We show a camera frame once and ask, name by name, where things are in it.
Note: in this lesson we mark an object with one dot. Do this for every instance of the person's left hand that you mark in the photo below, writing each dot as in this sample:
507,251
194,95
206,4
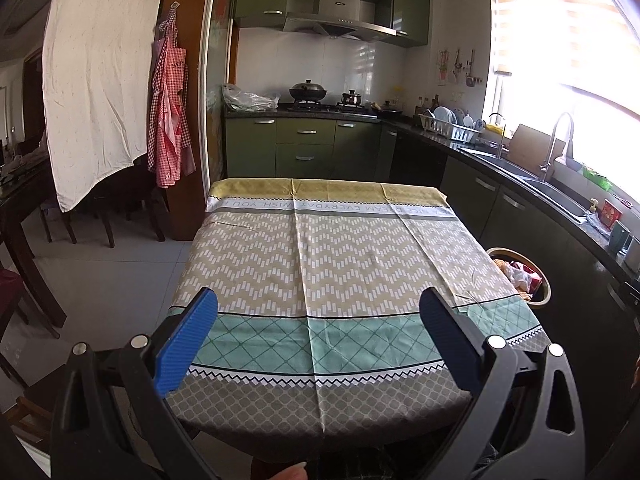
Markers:
292,472

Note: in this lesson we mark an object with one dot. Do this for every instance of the red box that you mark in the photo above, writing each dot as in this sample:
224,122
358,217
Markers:
611,214

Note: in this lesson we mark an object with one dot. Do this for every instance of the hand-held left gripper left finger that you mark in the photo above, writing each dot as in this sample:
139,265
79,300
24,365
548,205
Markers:
185,340

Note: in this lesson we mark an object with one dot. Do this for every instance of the black wok with lid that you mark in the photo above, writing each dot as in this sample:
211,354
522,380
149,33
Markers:
307,92

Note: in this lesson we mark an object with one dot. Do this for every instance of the black kitchen countertop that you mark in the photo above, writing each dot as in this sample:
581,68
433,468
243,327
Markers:
450,142

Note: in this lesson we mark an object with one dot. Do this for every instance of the steel sink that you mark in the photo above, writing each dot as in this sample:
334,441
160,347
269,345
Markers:
550,192

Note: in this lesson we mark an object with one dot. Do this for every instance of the green cloth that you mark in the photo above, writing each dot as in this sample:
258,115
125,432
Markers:
596,176

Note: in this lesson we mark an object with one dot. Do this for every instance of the clear plastic bag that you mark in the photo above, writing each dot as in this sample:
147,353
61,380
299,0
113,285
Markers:
245,100

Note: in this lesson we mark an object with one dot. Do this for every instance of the dark cabinets under sink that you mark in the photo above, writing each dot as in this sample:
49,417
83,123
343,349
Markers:
500,210

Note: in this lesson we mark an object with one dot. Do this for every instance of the wooden door frame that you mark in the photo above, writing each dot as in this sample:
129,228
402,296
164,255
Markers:
192,110

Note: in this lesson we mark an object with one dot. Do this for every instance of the white hanging sheet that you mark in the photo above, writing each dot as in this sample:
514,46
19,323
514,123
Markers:
100,85

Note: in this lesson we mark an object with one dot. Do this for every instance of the crumpled white plastic wrapper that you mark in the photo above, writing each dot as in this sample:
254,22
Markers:
515,274

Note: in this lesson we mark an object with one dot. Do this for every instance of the wooden cutting board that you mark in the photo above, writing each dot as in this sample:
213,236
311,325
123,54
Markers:
530,150

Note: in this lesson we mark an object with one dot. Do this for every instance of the kitchen window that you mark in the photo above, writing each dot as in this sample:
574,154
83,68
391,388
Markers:
560,60

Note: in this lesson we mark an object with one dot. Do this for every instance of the gas stove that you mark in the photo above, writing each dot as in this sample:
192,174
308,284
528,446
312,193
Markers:
325,106

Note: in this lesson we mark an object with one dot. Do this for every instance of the red checked apron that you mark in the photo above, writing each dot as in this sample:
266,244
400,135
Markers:
167,125

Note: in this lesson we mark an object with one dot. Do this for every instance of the green mug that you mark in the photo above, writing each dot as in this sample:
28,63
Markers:
619,239

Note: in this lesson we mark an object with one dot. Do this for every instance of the green cabinets under stove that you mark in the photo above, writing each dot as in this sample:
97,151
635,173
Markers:
305,135

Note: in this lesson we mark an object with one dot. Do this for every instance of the hanging kitchen utensils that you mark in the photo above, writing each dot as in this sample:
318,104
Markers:
457,67

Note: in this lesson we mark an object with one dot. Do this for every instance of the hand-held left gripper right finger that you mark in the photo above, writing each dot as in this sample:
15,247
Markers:
450,340

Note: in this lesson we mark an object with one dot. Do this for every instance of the tall steel faucet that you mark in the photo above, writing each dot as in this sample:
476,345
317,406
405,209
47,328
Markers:
550,150

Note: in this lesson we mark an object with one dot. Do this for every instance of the steel range hood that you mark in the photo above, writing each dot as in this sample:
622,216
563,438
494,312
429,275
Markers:
340,7

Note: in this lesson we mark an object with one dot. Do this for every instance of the dark wooden chair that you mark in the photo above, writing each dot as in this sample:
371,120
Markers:
100,205

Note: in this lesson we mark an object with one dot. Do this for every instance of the dish rack with dishes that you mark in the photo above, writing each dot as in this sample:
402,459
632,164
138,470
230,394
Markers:
450,127

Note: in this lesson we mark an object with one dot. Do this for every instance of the black bin with yellow rim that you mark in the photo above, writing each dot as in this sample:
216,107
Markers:
500,256

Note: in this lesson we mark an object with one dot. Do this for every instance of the dark dining table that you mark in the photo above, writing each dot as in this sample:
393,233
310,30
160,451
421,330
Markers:
20,210

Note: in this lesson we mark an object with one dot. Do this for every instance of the small steel faucet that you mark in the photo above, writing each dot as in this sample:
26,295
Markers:
500,132

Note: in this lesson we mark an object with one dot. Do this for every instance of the small dark pot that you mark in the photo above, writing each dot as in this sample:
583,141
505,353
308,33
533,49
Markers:
351,99

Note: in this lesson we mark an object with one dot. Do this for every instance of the patterned tablecloth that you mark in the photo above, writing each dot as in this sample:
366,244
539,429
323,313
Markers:
325,260

